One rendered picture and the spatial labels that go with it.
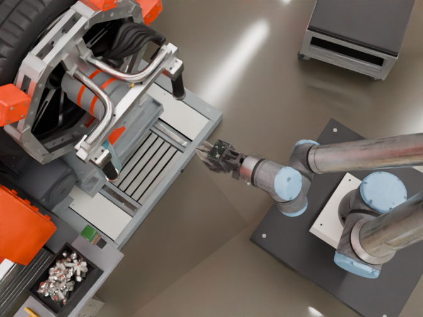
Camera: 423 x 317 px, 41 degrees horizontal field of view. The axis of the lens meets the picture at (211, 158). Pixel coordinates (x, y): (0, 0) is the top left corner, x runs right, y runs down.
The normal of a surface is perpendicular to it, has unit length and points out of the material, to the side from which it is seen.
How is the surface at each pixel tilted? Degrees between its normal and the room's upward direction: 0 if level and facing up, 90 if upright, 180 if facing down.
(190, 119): 0
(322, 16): 0
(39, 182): 0
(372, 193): 9
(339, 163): 67
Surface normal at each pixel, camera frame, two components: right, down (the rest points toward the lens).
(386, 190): 0.05, -0.45
